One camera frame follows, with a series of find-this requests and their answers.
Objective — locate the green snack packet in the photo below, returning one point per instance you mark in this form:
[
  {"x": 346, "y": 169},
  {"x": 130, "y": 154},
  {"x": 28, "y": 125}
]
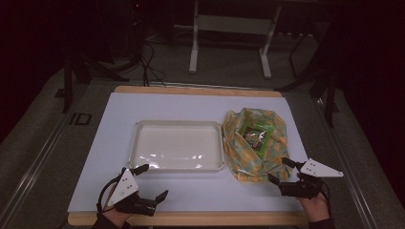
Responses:
[{"x": 257, "y": 137}]

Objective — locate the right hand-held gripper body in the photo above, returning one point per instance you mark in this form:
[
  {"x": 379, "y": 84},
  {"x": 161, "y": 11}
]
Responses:
[{"x": 320, "y": 169}]

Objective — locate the person's right hand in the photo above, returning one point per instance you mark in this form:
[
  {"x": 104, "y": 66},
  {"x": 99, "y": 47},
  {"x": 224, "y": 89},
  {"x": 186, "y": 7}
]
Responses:
[{"x": 315, "y": 208}]

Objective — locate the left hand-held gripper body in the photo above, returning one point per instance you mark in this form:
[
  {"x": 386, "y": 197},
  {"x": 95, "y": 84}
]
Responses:
[{"x": 123, "y": 187}]

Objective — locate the white plastic tray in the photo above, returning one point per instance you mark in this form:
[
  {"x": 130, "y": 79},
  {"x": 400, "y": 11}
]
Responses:
[{"x": 178, "y": 148}]

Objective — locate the black rectangular floor bracket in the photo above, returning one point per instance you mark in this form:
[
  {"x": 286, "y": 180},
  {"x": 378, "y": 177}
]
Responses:
[{"x": 79, "y": 119}]

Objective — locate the white metal stand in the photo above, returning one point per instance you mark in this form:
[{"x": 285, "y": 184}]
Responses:
[{"x": 234, "y": 24}]

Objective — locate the black metal stand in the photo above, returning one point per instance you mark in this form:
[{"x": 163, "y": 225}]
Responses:
[
  {"x": 329, "y": 95},
  {"x": 67, "y": 86}
]

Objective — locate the yellow green patterned cloth bag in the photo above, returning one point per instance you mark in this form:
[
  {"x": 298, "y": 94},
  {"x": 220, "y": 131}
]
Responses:
[{"x": 237, "y": 156}]

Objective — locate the white table board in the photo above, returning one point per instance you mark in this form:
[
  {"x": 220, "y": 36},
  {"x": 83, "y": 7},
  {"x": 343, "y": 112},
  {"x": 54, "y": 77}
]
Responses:
[{"x": 191, "y": 106}]

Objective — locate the person's left hand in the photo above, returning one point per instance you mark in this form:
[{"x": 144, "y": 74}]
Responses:
[{"x": 115, "y": 215}]

